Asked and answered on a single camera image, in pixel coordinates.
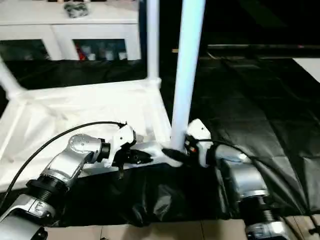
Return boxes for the dark low shelf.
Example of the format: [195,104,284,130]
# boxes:
[207,43,320,55]

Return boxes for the white plastic table top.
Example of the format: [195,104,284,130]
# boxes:
[0,77,187,193]

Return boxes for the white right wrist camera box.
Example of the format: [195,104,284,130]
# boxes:
[186,118,214,169]

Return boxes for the black work mat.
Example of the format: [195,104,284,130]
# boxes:
[0,56,320,227]

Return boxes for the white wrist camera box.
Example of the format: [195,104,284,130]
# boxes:
[104,124,138,169]
[186,118,214,169]

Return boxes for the white cabinet with glass doors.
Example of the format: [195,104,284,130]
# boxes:
[0,0,142,62]

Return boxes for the white plastic table leg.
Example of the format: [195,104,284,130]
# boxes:
[0,57,25,100]
[167,0,207,152]
[145,0,163,89]

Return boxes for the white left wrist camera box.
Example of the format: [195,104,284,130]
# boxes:
[104,124,138,169]

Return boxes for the shiny ornament on cabinet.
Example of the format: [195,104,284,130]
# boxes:
[64,1,90,18]

